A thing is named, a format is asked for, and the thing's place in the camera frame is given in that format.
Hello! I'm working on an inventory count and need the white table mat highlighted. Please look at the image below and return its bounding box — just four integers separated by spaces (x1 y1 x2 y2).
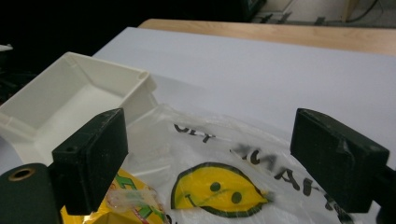
0 26 396 175

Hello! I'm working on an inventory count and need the white plastic tray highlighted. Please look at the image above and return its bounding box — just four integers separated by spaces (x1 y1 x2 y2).
0 51 159 166

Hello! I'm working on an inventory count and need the yellow snack packet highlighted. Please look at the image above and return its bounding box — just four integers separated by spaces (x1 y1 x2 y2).
60 167 171 224

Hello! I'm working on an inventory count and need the black cable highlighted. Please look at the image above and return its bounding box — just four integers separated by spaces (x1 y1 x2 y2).
326 0 382 24

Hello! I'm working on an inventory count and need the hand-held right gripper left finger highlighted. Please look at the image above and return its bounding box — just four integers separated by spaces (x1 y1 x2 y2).
51 107 129 217

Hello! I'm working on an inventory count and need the dark green box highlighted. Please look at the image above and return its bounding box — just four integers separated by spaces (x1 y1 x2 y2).
241 0 268 22

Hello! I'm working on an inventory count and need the clear smiley plastic bag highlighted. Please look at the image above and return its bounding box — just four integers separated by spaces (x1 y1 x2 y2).
120 104 382 224

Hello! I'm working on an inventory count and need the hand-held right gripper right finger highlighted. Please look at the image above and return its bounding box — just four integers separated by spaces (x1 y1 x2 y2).
290 107 390 214

